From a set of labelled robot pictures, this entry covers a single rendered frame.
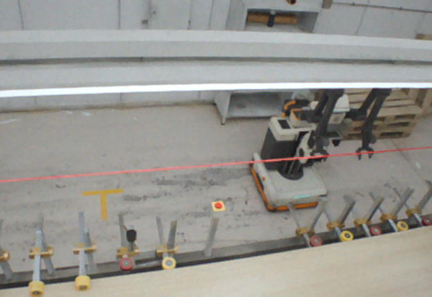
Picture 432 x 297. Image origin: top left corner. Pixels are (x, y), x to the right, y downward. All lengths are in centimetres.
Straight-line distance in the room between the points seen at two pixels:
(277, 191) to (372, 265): 137
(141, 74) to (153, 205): 277
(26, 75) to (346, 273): 219
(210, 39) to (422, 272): 229
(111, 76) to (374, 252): 223
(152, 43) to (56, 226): 282
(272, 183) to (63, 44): 303
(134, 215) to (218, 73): 270
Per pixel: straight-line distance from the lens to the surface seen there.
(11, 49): 113
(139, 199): 386
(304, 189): 391
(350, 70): 140
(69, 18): 437
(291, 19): 461
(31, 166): 431
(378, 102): 315
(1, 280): 272
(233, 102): 501
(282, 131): 362
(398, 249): 299
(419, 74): 161
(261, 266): 249
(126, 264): 240
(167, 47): 113
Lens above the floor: 297
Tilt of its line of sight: 42 degrees down
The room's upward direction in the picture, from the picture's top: 11 degrees clockwise
